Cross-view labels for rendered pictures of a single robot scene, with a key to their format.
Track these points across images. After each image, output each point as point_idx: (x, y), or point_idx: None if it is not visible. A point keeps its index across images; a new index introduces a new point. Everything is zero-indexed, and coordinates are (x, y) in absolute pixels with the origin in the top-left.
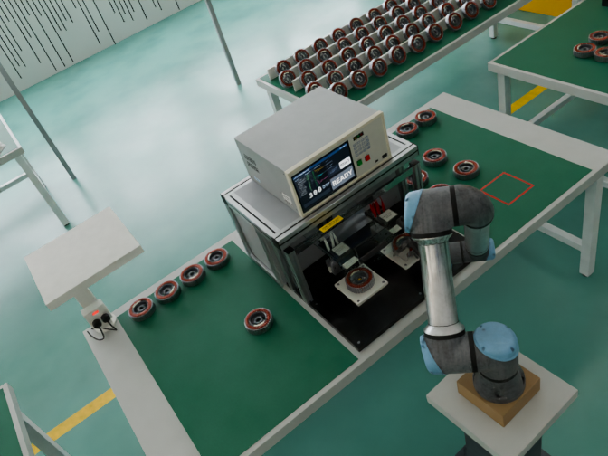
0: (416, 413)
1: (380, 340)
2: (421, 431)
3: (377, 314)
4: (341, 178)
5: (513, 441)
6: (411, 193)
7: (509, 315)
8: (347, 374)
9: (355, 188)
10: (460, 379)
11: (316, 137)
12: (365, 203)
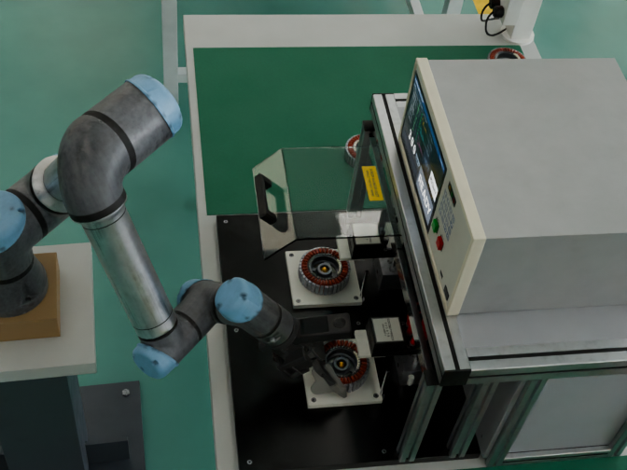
0: None
1: (211, 250)
2: (209, 437)
3: (249, 264)
4: (424, 193)
5: None
6: (157, 86)
7: None
8: (197, 195)
9: (406, 224)
10: (54, 256)
11: (489, 130)
12: (397, 262)
